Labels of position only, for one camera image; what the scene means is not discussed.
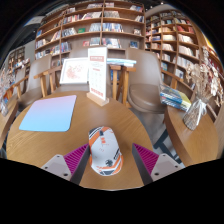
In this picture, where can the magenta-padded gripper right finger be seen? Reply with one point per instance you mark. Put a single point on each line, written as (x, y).
(146, 159)

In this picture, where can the paper sign in wooden stand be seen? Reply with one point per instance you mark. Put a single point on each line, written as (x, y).
(97, 73)

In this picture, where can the white framed floral picture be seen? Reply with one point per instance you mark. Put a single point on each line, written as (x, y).
(74, 70)

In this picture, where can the round wooden side table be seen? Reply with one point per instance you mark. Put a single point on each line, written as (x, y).
(190, 140)

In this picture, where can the light blue book stack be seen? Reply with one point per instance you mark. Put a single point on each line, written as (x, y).
(121, 62)

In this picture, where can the ribboned glass vase dried flowers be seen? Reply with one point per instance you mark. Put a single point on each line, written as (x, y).
(193, 116)

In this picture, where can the white orange patterned computer mouse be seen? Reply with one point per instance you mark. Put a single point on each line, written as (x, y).
(105, 150)

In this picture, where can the stack of colourful books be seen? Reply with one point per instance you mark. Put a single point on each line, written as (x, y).
(174, 97)

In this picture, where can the wide wooden bookshelf with books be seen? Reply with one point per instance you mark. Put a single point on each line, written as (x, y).
(90, 28)

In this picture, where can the pink blue gradient mouse pad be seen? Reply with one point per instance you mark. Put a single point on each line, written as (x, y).
(50, 113)

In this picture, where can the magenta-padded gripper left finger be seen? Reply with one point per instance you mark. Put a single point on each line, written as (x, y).
(76, 159)

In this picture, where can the curved wooden bookshelf with books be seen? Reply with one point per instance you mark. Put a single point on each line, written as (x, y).
(173, 36)

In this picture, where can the small distant bookshelf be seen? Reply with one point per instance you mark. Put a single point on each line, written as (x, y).
(16, 58)

